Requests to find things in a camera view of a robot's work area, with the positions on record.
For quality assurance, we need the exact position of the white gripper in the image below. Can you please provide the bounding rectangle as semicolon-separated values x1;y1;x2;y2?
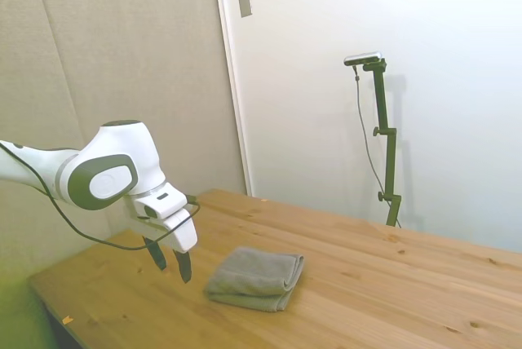
130;206;199;285

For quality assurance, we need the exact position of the grey towel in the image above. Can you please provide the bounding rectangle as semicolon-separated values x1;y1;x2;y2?
203;245;306;313

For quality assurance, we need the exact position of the white door trim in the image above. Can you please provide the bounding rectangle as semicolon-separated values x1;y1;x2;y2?
210;0;254;197

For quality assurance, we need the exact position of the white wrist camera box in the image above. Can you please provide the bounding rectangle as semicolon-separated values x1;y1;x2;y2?
130;187;190;223

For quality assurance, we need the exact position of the dark green camera stand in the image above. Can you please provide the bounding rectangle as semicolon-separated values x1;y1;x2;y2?
362;58;403;228

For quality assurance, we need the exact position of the silver camera on stand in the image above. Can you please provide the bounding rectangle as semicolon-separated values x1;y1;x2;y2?
343;51;385;68

